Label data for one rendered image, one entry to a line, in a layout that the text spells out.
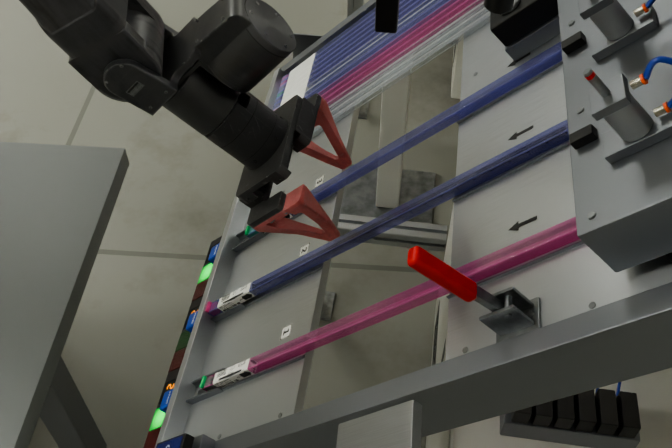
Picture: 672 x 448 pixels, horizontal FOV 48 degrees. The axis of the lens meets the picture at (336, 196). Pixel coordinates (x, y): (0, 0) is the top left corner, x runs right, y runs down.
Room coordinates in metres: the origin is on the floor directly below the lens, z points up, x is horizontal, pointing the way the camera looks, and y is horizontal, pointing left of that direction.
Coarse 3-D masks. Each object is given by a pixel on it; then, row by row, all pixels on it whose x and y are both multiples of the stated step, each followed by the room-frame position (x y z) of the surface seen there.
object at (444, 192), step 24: (528, 144) 0.48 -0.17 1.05; (552, 144) 0.47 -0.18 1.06; (480, 168) 0.49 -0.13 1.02; (504, 168) 0.48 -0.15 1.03; (432, 192) 0.49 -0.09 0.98; (456, 192) 0.48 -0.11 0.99; (384, 216) 0.50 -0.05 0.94; (408, 216) 0.49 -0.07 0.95; (336, 240) 0.51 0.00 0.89; (360, 240) 0.49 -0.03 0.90; (288, 264) 0.52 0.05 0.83; (312, 264) 0.50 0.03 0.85; (264, 288) 0.51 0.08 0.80; (216, 312) 0.52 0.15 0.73
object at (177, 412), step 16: (272, 80) 0.97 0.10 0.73; (272, 96) 0.92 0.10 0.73; (240, 208) 0.69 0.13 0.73; (240, 224) 0.67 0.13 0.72; (224, 240) 0.63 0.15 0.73; (224, 256) 0.61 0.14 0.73; (224, 272) 0.59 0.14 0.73; (208, 288) 0.56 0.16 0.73; (224, 288) 0.56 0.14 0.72; (208, 320) 0.51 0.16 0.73; (192, 336) 0.49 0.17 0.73; (208, 336) 0.49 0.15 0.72; (192, 352) 0.46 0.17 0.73; (192, 368) 0.45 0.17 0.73; (176, 384) 0.42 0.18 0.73; (192, 384) 0.43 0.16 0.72; (176, 400) 0.40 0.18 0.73; (176, 416) 0.39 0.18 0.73; (160, 432) 0.37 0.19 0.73; (176, 432) 0.37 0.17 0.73
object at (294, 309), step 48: (288, 192) 0.67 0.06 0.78; (336, 192) 0.61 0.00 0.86; (240, 240) 0.64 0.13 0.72; (288, 240) 0.58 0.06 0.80; (288, 288) 0.50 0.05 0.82; (240, 336) 0.47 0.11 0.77; (288, 336) 0.43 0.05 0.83; (240, 384) 0.40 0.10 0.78; (288, 384) 0.36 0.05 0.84; (192, 432) 0.37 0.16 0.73
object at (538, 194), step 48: (480, 48) 0.69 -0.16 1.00; (528, 96) 0.56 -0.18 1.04; (480, 144) 0.53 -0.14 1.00; (480, 192) 0.47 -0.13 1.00; (528, 192) 0.44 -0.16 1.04; (480, 240) 0.41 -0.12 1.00; (528, 288) 0.34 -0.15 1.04; (576, 288) 0.32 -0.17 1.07; (624, 288) 0.30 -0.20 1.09; (480, 336) 0.32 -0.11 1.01
